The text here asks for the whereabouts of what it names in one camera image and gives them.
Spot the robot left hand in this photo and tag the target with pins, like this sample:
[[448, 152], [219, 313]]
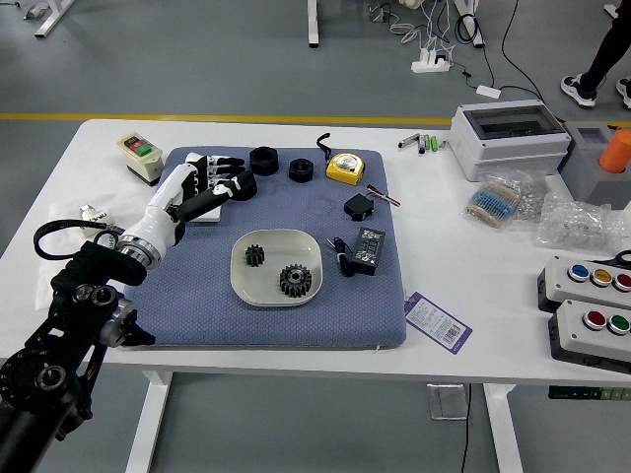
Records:
[[158, 217]]

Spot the white wall switch plate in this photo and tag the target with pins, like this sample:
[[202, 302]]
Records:
[[209, 215]]

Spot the big black hex nut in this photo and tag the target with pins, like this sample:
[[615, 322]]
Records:
[[249, 187], [264, 161]]

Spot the small black gear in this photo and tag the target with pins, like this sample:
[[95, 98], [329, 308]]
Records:
[[255, 256]]

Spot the white square plate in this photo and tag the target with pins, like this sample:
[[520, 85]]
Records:
[[296, 246]]

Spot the big black gear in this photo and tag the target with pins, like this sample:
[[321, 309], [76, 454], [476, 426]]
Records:
[[296, 281]]

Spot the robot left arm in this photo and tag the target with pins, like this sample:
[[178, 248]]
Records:
[[64, 335]]

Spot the small black hex nut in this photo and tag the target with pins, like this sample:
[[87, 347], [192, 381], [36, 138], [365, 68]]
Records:
[[301, 171]]

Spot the three-button control box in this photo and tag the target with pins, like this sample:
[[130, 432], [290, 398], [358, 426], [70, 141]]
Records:
[[562, 290]]

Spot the two-button control box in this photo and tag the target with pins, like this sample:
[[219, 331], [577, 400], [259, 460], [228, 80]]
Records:
[[577, 340]]

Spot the printed clear plastic bag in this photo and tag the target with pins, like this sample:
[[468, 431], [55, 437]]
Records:
[[98, 217]]

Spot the blue-grey cushion mat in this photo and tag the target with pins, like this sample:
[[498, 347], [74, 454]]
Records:
[[276, 325]]

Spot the yellow tape measure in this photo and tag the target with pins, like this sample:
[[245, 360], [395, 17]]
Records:
[[345, 170]]

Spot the white table leg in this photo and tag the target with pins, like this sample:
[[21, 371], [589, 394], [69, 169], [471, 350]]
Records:
[[503, 428], [148, 424]]

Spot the black digital controller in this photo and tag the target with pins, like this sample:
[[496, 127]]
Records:
[[367, 249]]

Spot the white desk leg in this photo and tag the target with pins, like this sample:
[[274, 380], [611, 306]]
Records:
[[51, 22], [313, 24], [473, 22]]

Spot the purple label tag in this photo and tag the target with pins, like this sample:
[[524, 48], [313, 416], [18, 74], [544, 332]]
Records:
[[436, 322]]

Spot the white power strip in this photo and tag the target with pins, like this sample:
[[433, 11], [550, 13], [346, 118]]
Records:
[[429, 65]]

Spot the bag of resistors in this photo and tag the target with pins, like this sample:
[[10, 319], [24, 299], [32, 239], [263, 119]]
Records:
[[493, 202]]

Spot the clear plastic holder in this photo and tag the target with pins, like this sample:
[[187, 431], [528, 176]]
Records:
[[446, 401]]

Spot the white power adapter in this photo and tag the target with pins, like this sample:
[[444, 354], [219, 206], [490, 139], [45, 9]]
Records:
[[488, 91]]

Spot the clear bag of screws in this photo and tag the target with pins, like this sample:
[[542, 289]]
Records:
[[531, 202]]

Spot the bubble wrap bag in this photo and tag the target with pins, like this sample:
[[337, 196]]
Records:
[[577, 224]]

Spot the grey foam block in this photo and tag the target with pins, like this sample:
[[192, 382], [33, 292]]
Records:
[[591, 177]]

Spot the black table control panel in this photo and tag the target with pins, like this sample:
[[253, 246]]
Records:
[[572, 393]]

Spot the orange cylinder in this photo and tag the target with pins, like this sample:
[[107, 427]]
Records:
[[616, 153]]

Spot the black scissors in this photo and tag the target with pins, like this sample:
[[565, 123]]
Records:
[[623, 257]]

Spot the person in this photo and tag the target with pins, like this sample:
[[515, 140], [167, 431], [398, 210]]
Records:
[[606, 49]]

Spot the beige red-green switch box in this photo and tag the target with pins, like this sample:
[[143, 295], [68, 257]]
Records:
[[143, 160]]

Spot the grey electrical enclosure box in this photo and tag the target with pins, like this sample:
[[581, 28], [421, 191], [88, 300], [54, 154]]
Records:
[[508, 148]]

